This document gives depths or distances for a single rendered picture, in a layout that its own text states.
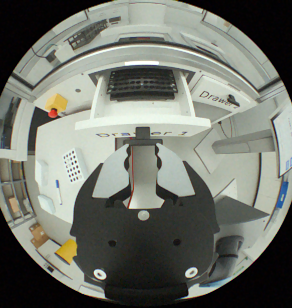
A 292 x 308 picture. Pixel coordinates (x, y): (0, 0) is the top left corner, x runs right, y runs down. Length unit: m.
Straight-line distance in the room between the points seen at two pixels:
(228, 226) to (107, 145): 0.55
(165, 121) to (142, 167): 0.95
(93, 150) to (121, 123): 0.23
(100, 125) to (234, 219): 0.52
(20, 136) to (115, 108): 0.72
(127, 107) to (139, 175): 0.91
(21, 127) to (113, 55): 0.74
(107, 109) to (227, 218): 0.58
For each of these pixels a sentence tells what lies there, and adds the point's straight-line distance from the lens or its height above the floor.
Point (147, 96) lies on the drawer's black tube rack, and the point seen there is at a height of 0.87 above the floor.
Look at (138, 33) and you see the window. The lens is 0.25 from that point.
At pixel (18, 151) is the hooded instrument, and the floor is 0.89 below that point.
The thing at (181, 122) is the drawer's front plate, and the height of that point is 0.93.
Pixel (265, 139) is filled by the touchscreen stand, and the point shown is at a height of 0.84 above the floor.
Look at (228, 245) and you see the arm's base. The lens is 0.49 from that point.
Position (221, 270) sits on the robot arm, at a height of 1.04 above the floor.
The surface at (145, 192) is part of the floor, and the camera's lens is 1.17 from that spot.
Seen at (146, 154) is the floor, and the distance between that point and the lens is 1.08.
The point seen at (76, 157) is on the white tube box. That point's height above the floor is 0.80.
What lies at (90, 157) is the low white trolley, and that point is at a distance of 0.38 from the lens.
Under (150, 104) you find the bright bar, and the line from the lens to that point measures 0.27.
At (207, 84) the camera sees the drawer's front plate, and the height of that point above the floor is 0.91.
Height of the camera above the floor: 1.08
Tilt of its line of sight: 88 degrees down
